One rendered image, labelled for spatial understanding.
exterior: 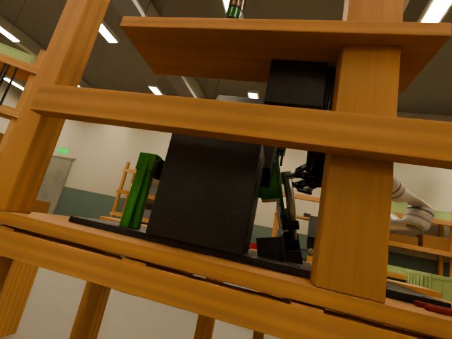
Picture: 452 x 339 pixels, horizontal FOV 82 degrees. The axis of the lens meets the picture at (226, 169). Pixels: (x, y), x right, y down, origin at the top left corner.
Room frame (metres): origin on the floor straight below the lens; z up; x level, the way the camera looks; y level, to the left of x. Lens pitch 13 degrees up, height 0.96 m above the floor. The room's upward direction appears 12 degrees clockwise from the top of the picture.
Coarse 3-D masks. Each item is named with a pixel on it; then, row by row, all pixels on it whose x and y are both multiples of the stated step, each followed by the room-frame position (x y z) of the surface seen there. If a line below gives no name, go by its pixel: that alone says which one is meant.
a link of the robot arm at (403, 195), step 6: (402, 186) 0.90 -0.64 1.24; (396, 192) 0.91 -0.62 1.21; (402, 192) 0.91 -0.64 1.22; (408, 192) 0.93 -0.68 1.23; (396, 198) 0.93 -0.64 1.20; (402, 198) 0.93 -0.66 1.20; (408, 198) 0.94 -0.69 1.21; (414, 198) 0.95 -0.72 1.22; (420, 198) 0.97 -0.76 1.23; (408, 204) 1.04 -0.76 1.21; (414, 204) 1.00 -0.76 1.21; (420, 204) 0.98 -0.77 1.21; (426, 204) 0.98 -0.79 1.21; (426, 210) 0.98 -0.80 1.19; (432, 210) 0.99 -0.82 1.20; (432, 216) 0.99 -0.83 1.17
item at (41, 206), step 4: (36, 200) 6.18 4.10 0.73; (40, 200) 6.35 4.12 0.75; (36, 204) 6.22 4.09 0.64; (40, 204) 6.32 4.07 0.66; (44, 204) 6.43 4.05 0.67; (48, 204) 6.54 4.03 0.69; (32, 208) 6.15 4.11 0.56; (36, 208) 6.25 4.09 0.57; (40, 208) 6.36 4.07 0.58; (44, 208) 6.47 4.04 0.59; (48, 208) 6.58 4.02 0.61; (36, 212) 6.29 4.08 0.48; (40, 212) 6.40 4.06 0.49; (44, 212) 6.51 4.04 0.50
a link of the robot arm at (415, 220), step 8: (408, 208) 1.03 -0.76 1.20; (392, 216) 1.15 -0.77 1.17; (408, 216) 1.02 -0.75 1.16; (416, 216) 0.99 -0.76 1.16; (424, 216) 0.98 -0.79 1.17; (392, 224) 1.12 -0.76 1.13; (400, 224) 1.07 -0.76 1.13; (408, 224) 1.02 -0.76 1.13; (416, 224) 0.99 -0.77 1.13; (424, 224) 0.98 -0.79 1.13
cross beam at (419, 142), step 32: (64, 96) 0.72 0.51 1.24; (96, 96) 0.70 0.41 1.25; (128, 96) 0.67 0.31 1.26; (160, 96) 0.65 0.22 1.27; (160, 128) 0.67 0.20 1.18; (192, 128) 0.63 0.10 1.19; (224, 128) 0.61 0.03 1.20; (256, 128) 0.59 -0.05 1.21; (288, 128) 0.57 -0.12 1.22; (320, 128) 0.55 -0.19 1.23; (352, 128) 0.54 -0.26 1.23; (384, 128) 0.52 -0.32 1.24; (416, 128) 0.51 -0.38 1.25; (448, 128) 0.50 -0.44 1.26; (384, 160) 0.56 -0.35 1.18; (416, 160) 0.52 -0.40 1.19; (448, 160) 0.50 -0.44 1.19
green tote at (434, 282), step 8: (408, 272) 1.67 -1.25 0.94; (416, 272) 1.45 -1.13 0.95; (424, 272) 1.29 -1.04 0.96; (408, 280) 1.66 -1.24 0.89; (416, 280) 1.46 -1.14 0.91; (424, 280) 1.30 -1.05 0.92; (432, 280) 1.20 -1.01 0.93; (440, 280) 1.19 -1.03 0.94; (448, 280) 1.17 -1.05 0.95; (432, 288) 1.20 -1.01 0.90; (440, 288) 1.19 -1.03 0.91; (448, 288) 1.17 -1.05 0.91; (448, 296) 1.17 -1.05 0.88
